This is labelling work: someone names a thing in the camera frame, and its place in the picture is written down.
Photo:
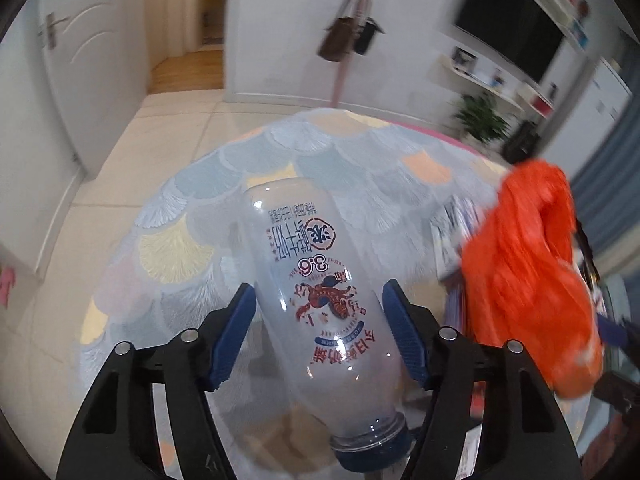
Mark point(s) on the white standing air conditioner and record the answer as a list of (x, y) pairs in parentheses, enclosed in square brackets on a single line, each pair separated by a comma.
[(602, 110)]

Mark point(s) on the white box shelf pink inside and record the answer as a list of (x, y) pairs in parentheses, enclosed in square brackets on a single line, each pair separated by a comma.
[(537, 102)]

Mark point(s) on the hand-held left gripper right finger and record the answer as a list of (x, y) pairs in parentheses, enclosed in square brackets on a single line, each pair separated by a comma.
[(405, 330)]

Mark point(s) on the white printed paper packet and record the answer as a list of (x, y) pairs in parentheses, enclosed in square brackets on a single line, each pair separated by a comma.
[(450, 235)]

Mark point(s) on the black acoustic guitar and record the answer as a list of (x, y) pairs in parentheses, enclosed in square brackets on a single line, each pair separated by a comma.
[(522, 142)]

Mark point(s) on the potted green plant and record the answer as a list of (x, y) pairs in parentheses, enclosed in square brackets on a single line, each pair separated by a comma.
[(480, 115)]

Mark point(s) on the small blue cube shelf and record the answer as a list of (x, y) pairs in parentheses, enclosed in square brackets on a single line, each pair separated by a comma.
[(579, 36)]

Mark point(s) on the framed butterfly picture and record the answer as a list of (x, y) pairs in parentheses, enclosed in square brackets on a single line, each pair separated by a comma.
[(462, 59)]

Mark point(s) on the blue curtain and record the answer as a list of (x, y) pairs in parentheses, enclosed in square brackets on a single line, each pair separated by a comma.
[(615, 200)]

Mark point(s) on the black handbag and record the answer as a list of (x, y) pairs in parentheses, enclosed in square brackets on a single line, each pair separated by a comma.
[(366, 37)]

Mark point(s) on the white wavy wall shelf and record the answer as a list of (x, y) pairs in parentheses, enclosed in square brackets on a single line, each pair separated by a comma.
[(480, 80)]

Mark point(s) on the clear plastic bottle blue cap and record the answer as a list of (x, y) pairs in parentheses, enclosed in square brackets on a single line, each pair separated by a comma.
[(310, 360)]

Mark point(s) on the fan-patterned pastel tablecloth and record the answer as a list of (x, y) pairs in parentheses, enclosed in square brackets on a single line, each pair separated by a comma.
[(210, 200)]

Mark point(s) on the black wall television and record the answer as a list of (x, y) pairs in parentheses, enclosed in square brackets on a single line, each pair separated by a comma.
[(510, 25)]

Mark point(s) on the white room door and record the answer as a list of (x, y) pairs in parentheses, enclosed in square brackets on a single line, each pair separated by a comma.
[(95, 70)]

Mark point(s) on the brown handbag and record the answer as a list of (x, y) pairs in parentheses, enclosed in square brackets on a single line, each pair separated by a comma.
[(337, 40)]

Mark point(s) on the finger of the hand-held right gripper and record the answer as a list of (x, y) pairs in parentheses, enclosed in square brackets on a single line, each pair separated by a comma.
[(617, 392), (612, 330)]

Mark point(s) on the pink coat rack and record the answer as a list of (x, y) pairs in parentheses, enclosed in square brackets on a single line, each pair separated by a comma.
[(352, 50)]

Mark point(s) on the orange plastic bag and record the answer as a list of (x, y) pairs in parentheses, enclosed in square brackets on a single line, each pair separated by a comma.
[(525, 285)]

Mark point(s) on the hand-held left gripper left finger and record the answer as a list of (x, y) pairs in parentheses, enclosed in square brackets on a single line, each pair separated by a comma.
[(235, 335)]

